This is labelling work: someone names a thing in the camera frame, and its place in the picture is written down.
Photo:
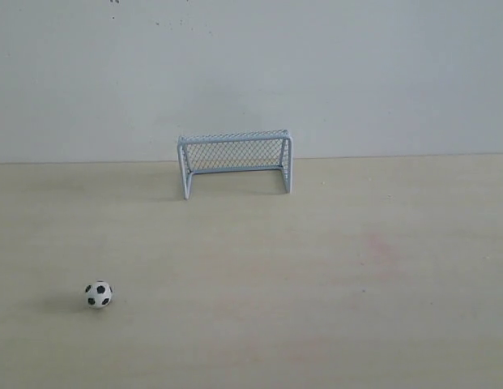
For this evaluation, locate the black and white soccer ball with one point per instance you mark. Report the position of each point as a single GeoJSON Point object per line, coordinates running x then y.
{"type": "Point", "coordinates": [98, 294]}

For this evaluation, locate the small white soccer goal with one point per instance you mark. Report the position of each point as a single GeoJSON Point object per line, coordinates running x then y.
{"type": "Point", "coordinates": [233, 153]}

